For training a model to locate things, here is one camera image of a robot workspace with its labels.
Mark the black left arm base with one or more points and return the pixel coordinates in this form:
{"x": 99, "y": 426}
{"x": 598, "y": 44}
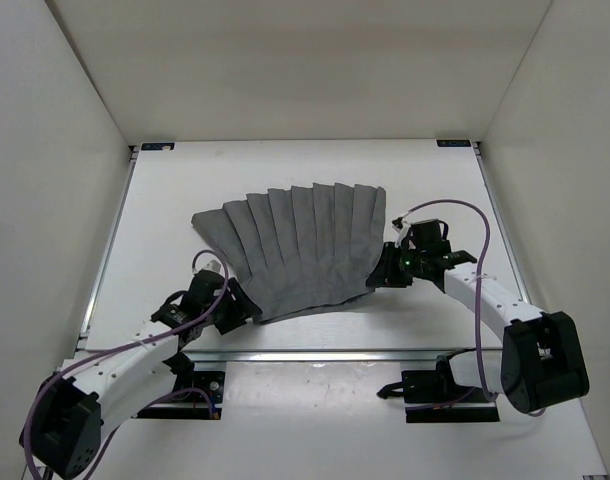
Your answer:
{"x": 196, "y": 394}

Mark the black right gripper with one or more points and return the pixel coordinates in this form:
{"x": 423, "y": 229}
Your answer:
{"x": 382, "y": 274}

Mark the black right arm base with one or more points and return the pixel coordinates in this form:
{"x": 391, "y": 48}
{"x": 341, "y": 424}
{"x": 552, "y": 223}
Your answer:
{"x": 433, "y": 397}

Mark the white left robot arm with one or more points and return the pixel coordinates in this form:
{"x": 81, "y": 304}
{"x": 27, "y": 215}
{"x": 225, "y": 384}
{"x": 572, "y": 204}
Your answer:
{"x": 78, "y": 409}

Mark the blue label corner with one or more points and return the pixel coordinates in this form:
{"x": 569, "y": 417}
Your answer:
{"x": 453, "y": 143}
{"x": 157, "y": 146}

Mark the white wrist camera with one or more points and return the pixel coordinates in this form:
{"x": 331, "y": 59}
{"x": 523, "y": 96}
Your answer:
{"x": 213, "y": 266}
{"x": 403, "y": 228}

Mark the grey pleated skirt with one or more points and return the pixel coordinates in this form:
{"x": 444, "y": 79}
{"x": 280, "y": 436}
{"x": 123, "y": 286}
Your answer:
{"x": 300, "y": 251}

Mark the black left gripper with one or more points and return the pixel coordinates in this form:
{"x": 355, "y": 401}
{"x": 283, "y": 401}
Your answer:
{"x": 241, "y": 307}

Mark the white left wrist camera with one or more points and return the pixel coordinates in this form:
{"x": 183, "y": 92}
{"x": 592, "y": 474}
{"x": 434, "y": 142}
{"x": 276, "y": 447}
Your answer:
{"x": 213, "y": 266}

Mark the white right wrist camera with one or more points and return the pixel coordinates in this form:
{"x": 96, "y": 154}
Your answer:
{"x": 403, "y": 228}

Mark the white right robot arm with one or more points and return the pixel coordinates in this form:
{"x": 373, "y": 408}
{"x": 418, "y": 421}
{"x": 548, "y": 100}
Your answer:
{"x": 540, "y": 363}

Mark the blue label left corner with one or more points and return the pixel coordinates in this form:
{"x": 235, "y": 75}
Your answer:
{"x": 157, "y": 146}

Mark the blue label right corner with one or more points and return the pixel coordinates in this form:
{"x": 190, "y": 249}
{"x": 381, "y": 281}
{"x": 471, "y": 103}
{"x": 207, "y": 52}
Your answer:
{"x": 453, "y": 143}

